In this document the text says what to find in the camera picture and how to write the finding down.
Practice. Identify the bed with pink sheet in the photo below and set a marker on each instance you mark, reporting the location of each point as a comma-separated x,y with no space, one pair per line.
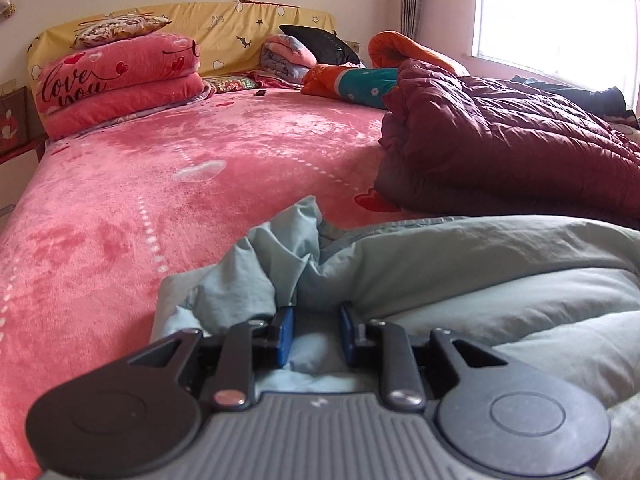
150,185

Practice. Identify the light green puffer jacket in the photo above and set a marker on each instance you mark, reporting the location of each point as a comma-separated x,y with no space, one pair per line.
450,270

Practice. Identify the red white nightstand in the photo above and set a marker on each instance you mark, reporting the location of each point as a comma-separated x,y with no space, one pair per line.
35,147

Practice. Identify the grey checked curtain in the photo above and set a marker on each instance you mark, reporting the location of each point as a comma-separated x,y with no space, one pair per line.
415,0

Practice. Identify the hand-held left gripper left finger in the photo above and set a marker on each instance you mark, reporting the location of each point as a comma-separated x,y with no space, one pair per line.
286,335

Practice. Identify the patterned cushion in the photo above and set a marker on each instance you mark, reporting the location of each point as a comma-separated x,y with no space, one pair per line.
120,30

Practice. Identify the floral pillow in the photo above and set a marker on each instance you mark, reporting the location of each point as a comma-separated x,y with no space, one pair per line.
230,83

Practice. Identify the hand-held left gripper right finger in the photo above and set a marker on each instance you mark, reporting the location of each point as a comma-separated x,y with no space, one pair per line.
347,335

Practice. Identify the folded blue pink blanket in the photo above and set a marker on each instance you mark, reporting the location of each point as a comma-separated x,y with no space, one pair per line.
287,57

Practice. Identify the yellow printed headboard cover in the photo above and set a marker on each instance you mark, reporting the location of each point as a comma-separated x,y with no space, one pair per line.
225,25

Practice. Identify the pink love pillows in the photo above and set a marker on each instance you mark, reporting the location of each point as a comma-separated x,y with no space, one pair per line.
115,85

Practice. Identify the maroon puffer jacket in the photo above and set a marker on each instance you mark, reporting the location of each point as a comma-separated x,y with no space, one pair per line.
500,145

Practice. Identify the orange teal cartoon blanket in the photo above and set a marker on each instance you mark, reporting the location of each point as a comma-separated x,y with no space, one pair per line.
350,82

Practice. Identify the window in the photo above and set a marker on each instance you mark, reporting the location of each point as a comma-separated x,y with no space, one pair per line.
550,10

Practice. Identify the black pillow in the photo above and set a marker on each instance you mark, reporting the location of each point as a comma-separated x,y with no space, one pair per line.
325,45

